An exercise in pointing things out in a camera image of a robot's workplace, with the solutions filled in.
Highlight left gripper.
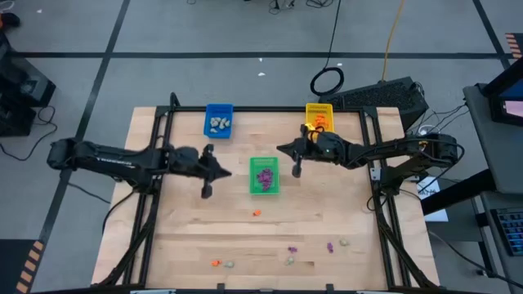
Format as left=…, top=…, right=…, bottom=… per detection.
left=174, top=143, right=232, bottom=200

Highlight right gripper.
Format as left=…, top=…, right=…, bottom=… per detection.
left=276, top=124, right=349, bottom=179

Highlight green plastic basket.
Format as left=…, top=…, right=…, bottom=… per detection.
left=248, top=156, right=281, bottom=196

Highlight yellow plastic basket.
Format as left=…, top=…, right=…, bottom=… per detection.
left=305, top=102, right=335, bottom=134

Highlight blue plastic basket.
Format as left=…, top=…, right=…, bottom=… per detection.
left=203, top=103, right=235, bottom=140

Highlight white paper sheet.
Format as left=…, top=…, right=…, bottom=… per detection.
left=416, top=181, right=449, bottom=223

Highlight black desk support beam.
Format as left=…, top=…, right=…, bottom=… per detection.
left=420, top=169, right=495, bottom=216

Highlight grey desk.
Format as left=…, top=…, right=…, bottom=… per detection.
left=463, top=83, right=523, bottom=195

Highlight black floor equipment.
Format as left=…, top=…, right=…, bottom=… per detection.
left=0, top=34, right=57, bottom=138

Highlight black monitor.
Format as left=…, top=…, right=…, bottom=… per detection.
left=483, top=56, right=523, bottom=127

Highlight black mat orange stripes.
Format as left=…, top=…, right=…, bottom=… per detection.
left=0, top=239, right=45, bottom=294
left=504, top=32, right=523, bottom=60

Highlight black keyboard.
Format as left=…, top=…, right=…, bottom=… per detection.
left=489, top=207, right=523, bottom=257

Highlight black orange object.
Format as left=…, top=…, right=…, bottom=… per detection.
left=0, top=11, right=21, bottom=29

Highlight black hanging cable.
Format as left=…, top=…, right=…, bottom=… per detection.
left=309, top=0, right=346, bottom=97

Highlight black cable bundle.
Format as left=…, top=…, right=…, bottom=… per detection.
left=267, top=0, right=340, bottom=10

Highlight yellow hanging cable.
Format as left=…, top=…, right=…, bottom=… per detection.
left=380, top=0, right=406, bottom=82

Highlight black floor cable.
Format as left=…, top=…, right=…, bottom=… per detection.
left=0, top=105, right=58, bottom=163
left=427, top=228, right=523, bottom=289

